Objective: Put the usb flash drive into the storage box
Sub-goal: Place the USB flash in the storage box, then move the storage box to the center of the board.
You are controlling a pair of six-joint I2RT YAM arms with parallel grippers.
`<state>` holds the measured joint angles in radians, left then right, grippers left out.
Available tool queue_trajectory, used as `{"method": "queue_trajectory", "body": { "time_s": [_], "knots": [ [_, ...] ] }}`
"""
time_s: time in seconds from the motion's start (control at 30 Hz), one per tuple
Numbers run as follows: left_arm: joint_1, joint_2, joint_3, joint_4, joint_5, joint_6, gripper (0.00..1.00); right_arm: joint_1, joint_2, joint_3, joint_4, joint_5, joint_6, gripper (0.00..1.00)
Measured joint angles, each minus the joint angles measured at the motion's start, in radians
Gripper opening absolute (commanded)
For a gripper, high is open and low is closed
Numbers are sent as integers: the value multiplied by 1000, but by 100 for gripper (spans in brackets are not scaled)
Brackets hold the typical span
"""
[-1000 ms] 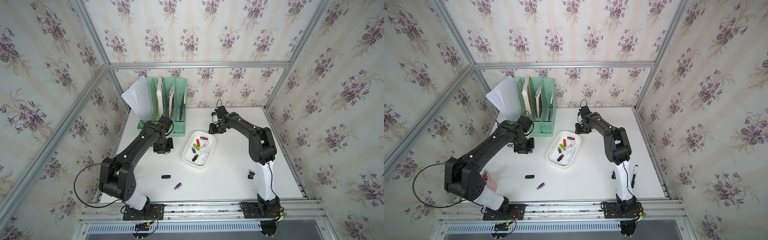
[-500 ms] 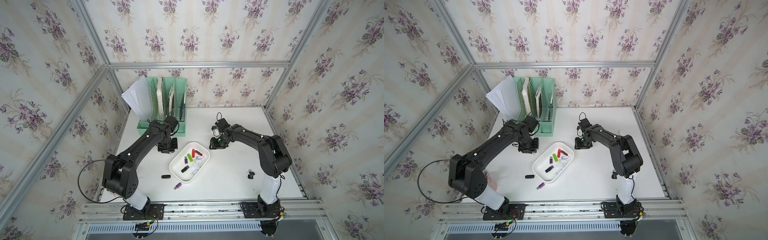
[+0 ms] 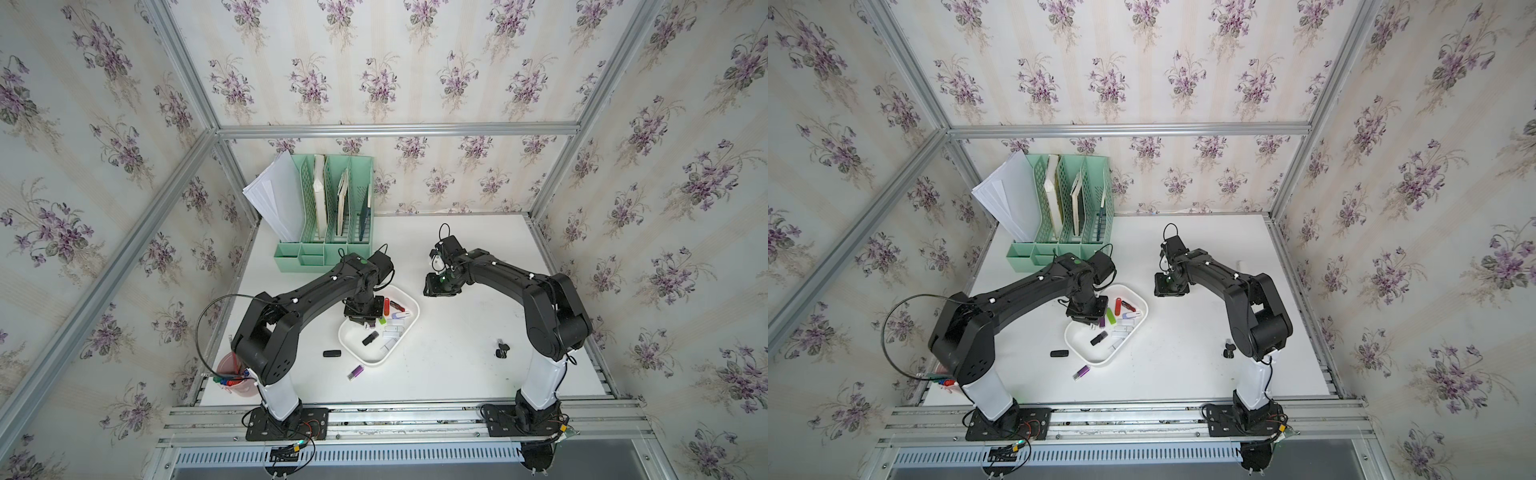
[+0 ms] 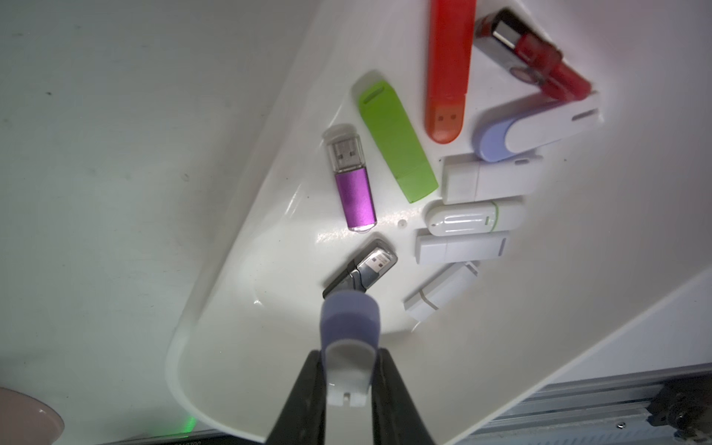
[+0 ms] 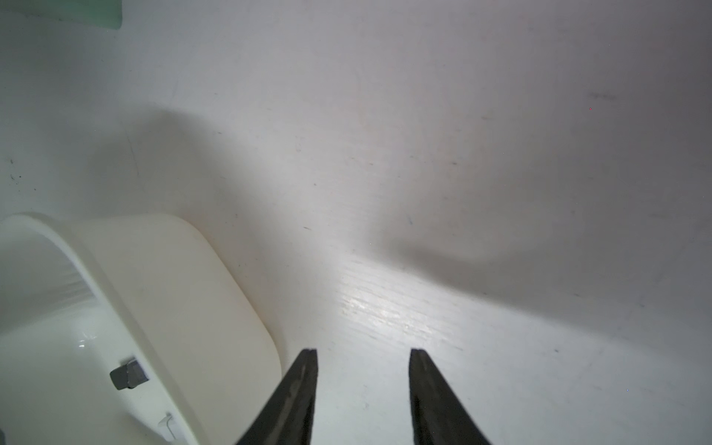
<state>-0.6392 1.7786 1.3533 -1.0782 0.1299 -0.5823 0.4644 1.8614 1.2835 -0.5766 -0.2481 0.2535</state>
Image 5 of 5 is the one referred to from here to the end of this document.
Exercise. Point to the green desk file organizer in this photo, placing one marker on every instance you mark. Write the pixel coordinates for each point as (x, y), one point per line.
(100, 13)

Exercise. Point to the dark grey usb flash drive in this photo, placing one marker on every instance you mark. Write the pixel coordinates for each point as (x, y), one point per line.
(129, 375)

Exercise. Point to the white slim usb flash drive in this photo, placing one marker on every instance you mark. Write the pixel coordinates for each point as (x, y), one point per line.
(170, 429)

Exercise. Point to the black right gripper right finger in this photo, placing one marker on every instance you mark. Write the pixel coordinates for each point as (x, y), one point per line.
(438, 417)

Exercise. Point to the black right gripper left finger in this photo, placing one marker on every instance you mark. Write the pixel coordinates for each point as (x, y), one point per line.
(287, 417)

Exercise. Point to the white plastic storage box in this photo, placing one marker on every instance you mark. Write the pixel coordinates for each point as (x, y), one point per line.
(79, 299)

